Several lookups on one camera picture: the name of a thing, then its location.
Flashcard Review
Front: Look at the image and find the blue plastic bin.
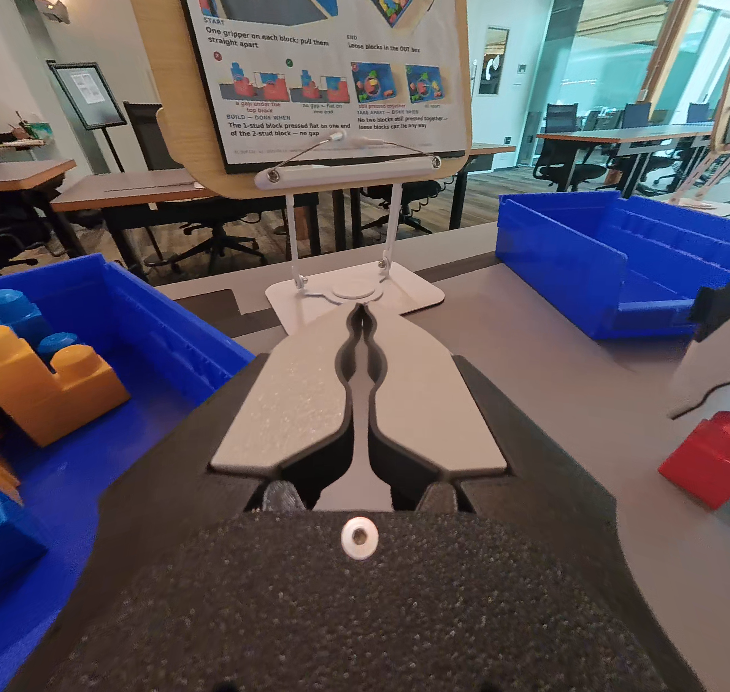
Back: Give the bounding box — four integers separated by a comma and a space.
495, 190, 730, 341
0, 254, 256, 681

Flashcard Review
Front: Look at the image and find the sign on floor stand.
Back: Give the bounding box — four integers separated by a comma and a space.
48, 62, 127, 174

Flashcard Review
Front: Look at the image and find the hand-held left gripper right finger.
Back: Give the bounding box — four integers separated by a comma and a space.
360, 303, 508, 510

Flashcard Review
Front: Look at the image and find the phone icon wall sign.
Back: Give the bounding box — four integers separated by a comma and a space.
478, 26, 510, 96

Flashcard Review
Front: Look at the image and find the instruction sheet on white stand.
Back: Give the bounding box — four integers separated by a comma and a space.
120, 0, 474, 199

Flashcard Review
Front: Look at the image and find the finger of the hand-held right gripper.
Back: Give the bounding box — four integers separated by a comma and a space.
666, 332, 730, 420

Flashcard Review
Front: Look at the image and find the black office chair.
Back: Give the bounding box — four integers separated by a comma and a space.
359, 181, 444, 236
607, 103, 654, 171
533, 103, 606, 192
143, 198, 286, 273

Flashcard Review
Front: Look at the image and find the pile of colourful mega blocks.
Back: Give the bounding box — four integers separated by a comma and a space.
0, 288, 132, 590

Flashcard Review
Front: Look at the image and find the red mega block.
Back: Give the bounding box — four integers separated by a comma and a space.
659, 411, 730, 511

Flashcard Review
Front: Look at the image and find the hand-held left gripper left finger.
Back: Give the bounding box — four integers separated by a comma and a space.
210, 303, 363, 510

